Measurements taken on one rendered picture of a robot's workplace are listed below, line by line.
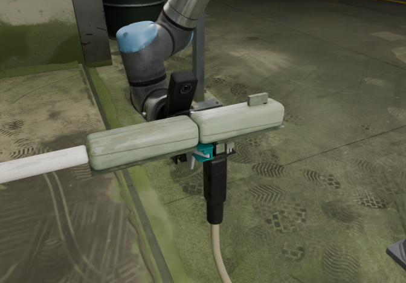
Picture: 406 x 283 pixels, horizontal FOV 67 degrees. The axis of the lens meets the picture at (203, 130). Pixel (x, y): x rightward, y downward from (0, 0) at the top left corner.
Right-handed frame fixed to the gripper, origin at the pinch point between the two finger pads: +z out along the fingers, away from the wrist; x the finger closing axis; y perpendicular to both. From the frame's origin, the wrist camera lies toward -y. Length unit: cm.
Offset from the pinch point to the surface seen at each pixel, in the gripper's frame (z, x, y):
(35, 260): -38, 34, 44
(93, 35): -186, -10, 5
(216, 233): -0.7, -0.8, 18.9
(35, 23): -186, 23, -5
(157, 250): -26, 4, 44
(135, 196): -49, 3, 41
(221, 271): -0.2, -1.8, 28.5
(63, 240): -41, 27, 43
